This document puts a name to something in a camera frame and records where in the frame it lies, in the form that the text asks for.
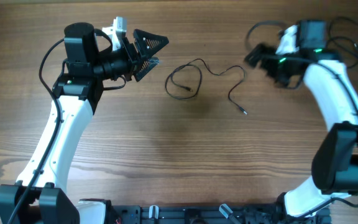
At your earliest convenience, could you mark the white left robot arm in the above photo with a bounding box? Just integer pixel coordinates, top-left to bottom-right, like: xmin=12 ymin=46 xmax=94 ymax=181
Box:
xmin=0 ymin=17 xmax=168 ymax=223

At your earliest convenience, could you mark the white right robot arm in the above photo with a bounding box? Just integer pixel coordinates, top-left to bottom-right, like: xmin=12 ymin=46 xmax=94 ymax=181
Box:
xmin=244 ymin=19 xmax=358 ymax=223

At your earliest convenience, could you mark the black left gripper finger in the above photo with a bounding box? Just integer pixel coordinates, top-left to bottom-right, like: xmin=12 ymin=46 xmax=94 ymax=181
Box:
xmin=133 ymin=29 xmax=169 ymax=59
xmin=134 ymin=57 xmax=160 ymax=82

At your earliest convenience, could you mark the thin black usb cable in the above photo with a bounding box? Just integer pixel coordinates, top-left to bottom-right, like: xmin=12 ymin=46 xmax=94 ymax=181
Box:
xmin=165 ymin=58 xmax=248 ymax=116

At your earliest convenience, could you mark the thick black cable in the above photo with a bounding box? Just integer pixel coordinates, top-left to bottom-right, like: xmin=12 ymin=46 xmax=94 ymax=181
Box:
xmin=327 ymin=16 xmax=358 ymax=121

